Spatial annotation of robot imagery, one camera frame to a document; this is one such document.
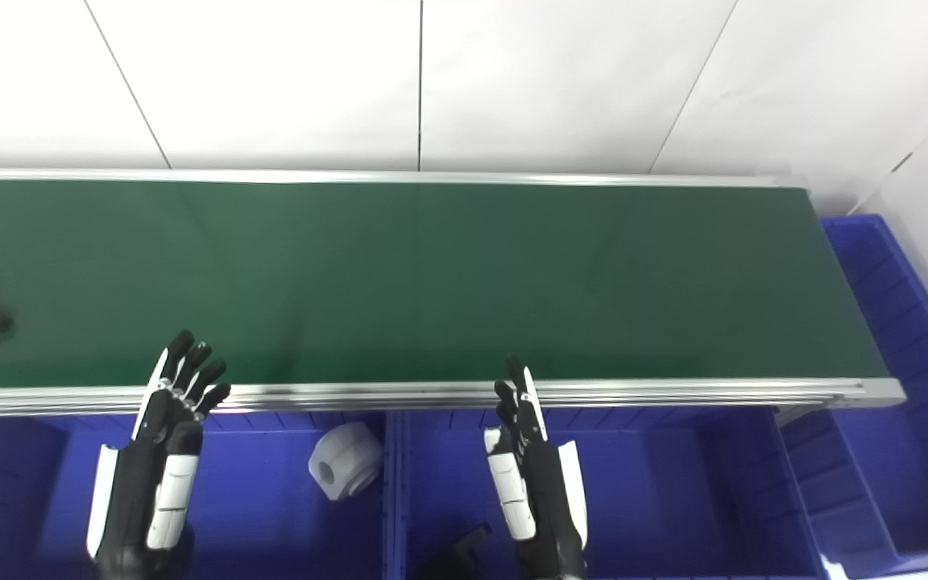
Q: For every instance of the blue bin with black part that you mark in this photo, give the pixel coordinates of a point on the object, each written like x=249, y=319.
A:
x=657, y=499

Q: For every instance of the large blue plastic bin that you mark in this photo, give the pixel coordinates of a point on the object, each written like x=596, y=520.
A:
x=915, y=362

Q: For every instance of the white cylindrical part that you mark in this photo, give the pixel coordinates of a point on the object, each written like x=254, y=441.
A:
x=343, y=461

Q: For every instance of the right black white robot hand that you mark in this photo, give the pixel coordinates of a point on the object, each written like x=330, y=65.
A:
x=540, y=499

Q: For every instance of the black part in bin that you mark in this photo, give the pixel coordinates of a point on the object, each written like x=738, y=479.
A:
x=456, y=556

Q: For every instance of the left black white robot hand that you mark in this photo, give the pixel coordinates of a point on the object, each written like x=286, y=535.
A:
x=142, y=483

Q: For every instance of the blue bin with white part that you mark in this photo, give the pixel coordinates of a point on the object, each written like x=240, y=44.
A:
x=263, y=515

